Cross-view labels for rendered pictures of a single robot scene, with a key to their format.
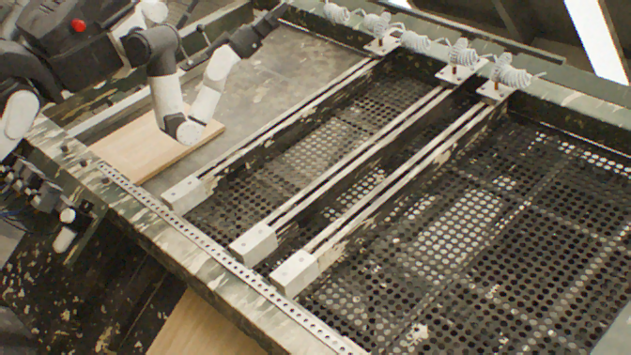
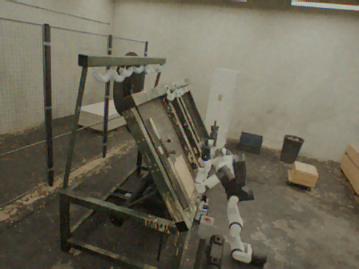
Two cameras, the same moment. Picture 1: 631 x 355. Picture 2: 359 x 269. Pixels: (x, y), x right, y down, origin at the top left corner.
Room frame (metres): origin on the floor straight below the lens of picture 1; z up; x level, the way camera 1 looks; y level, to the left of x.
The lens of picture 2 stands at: (3.44, 2.75, 2.33)
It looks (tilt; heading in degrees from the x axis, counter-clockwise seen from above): 19 degrees down; 248
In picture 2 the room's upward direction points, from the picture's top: 8 degrees clockwise
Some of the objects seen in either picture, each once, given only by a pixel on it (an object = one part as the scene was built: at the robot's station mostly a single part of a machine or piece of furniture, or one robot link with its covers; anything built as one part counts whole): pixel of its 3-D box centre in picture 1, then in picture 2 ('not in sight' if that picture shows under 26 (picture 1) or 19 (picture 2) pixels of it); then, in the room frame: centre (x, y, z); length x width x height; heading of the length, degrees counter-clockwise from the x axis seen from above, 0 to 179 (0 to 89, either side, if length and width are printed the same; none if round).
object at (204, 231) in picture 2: not in sight; (205, 227); (2.37, 1.17, 0.84); 0.12 x 0.12 x 0.18; 55
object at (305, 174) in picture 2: not in sight; (300, 174); (-0.98, -0.66, 0.20); 0.61 x 0.53 x 0.40; 49
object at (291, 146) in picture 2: not in sight; (290, 149); (-1.69, -1.75, 0.33); 0.52 x 0.51 x 0.65; 49
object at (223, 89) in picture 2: not in sight; (220, 108); (-0.06, -2.93, 1.03); 0.61 x 0.58 x 2.05; 49
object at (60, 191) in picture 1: (35, 197); (203, 212); (2.18, 0.77, 0.69); 0.50 x 0.14 x 0.24; 55
